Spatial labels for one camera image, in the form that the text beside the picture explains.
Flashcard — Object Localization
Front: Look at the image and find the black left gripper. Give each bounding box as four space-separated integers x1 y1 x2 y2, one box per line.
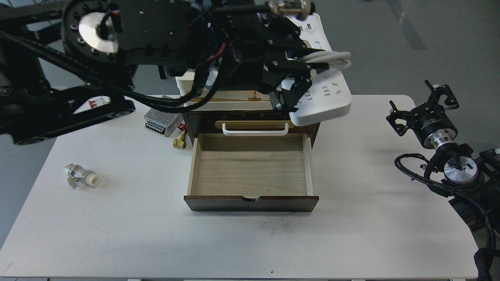
218 11 330 114

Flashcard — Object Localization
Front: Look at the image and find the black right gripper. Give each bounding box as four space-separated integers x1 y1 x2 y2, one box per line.
386 80 460 149

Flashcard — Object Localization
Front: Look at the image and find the white power strip with cable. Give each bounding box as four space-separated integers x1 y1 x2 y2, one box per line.
289 13 352 126

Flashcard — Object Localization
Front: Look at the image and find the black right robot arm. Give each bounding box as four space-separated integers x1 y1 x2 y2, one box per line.
386 80 500 281

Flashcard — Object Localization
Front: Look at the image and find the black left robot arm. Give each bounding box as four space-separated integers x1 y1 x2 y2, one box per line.
1 0 330 145

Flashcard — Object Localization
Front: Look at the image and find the cream plastic tray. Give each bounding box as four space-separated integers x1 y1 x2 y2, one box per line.
175 71 273 111

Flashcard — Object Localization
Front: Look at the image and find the brass valve fitting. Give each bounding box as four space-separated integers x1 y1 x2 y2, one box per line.
173 130 186 149

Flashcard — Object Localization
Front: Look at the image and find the metal mesh power supply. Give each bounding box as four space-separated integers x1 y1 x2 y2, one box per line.
143 108 184 138

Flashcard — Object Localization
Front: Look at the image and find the white circuit breaker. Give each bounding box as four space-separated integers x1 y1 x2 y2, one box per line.
87 97 111 110

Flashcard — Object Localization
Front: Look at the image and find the silver white pipe fitting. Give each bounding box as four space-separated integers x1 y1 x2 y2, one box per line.
64 164 101 189

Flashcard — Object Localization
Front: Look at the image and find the white drawer handle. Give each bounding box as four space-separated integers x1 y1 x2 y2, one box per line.
222 123 289 137

